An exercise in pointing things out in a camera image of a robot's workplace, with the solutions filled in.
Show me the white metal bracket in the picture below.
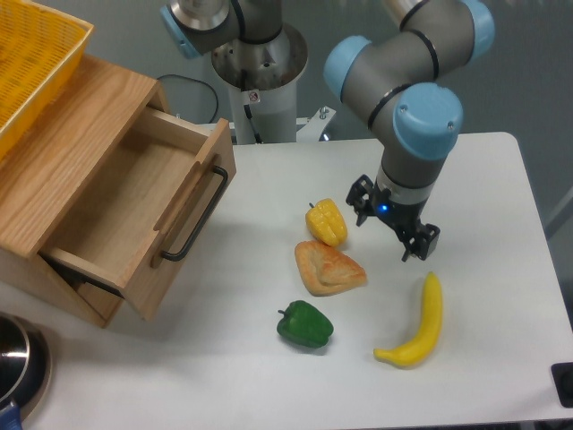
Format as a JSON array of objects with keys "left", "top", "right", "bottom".
[{"left": 296, "top": 106, "right": 337, "bottom": 143}]

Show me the green bell pepper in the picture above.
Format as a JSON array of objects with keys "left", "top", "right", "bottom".
[{"left": 277, "top": 300, "right": 334, "bottom": 349}]

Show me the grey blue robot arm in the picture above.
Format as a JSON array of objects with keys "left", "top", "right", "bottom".
[{"left": 160, "top": 1, "right": 495, "bottom": 259}]

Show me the yellow banana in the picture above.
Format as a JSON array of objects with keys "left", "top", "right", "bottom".
[{"left": 372, "top": 272, "right": 444, "bottom": 368}]

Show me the black drawer handle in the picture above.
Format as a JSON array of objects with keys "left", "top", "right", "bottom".
[{"left": 160, "top": 166, "right": 229, "bottom": 262}]

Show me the black cable loop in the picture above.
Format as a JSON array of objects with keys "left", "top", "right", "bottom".
[{"left": 156, "top": 73, "right": 219, "bottom": 125}]

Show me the black corner device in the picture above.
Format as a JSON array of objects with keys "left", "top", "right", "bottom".
[{"left": 551, "top": 362, "right": 573, "bottom": 409}]

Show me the open wooden drawer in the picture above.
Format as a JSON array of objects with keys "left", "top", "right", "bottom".
[{"left": 40, "top": 107, "right": 235, "bottom": 321}]

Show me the brown pastry turnover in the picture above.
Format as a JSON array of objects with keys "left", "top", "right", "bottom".
[{"left": 295, "top": 241, "right": 367, "bottom": 297}]

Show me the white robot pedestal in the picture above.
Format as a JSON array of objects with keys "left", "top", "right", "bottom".
[{"left": 211, "top": 23, "right": 308, "bottom": 145}]

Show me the yellow bell pepper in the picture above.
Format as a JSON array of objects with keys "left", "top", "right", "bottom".
[{"left": 305, "top": 198, "right": 347, "bottom": 247}]

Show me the wooden drawer cabinet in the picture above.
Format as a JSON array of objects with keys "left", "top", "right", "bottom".
[{"left": 1, "top": 55, "right": 168, "bottom": 327}]

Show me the yellow plastic basket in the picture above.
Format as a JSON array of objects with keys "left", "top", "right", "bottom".
[{"left": 1, "top": 1, "right": 94, "bottom": 157}]

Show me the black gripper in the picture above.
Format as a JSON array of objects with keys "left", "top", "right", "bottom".
[{"left": 346, "top": 175, "right": 440, "bottom": 262}]

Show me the dark metal pot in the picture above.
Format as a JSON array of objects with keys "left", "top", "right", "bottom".
[{"left": 1, "top": 313, "right": 53, "bottom": 429}]

